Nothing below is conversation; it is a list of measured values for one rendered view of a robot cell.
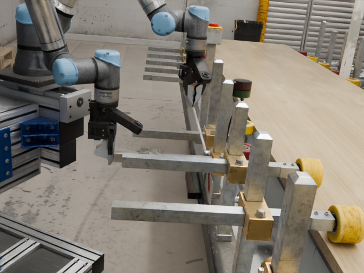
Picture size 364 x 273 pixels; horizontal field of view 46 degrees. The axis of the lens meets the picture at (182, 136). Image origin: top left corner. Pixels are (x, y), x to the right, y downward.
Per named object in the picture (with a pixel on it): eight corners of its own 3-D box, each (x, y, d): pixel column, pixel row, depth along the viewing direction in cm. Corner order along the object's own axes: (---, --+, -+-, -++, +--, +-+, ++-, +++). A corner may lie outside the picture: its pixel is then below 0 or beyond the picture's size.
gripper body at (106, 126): (91, 132, 139) (91, 96, 134) (118, 134, 139) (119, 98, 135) (87, 141, 132) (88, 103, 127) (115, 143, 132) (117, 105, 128)
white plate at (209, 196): (208, 210, 140) (211, 182, 136) (201, 175, 164) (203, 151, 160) (209, 210, 140) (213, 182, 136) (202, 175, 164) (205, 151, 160)
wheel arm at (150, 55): (147, 58, 325) (147, 52, 324) (147, 57, 328) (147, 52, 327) (203, 63, 328) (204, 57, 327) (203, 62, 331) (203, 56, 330)
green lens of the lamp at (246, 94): (232, 97, 134) (233, 90, 133) (229, 92, 139) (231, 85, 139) (251, 98, 134) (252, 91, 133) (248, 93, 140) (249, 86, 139)
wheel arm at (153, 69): (144, 72, 278) (144, 66, 277) (144, 71, 282) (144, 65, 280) (210, 78, 282) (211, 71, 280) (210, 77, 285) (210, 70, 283)
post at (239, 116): (214, 259, 126) (235, 103, 110) (213, 252, 130) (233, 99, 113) (226, 260, 127) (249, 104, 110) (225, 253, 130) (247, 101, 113)
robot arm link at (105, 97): (120, 85, 134) (118, 92, 126) (119, 99, 135) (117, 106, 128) (96, 83, 133) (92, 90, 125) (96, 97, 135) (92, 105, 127)
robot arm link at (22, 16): (9, 44, 145) (7, 2, 141) (28, 39, 158) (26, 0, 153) (43, 47, 144) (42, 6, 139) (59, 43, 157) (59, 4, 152)
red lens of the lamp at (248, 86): (233, 89, 133) (234, 82, 132) (231, 84, 138) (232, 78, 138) (253, 90, 133) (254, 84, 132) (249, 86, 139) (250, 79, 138)
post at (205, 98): (196, 143, 194) (206, 43, 179) (195, 140, 199) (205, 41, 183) (206, 144, 195) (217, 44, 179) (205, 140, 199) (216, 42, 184)
